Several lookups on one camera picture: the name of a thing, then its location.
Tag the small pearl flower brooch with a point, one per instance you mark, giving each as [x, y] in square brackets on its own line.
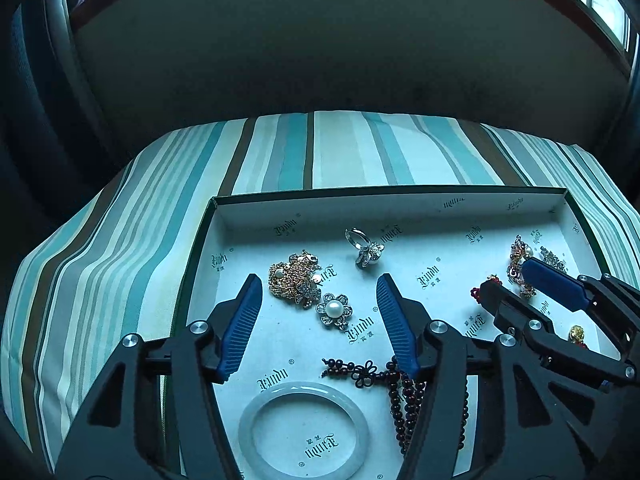
[335, 308]

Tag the dark curtain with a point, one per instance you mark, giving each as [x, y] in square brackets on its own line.
[45, 85]

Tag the white printed jewelry box tray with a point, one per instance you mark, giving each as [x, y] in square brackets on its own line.
[450, 240]

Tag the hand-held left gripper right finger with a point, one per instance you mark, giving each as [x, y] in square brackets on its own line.
[395, 320]

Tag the red knot gold charm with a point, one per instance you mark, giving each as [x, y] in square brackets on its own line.
[576, 334]
[477, 294]

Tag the striped tablecloth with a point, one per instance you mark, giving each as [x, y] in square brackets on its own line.
[350, 150]

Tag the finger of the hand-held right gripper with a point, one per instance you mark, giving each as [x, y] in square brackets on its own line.
[510, 305]
[550, 280]

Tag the white jade bangle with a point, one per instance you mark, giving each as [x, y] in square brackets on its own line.
[250, 425]

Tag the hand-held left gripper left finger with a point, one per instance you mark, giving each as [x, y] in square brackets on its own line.
[242, 325]

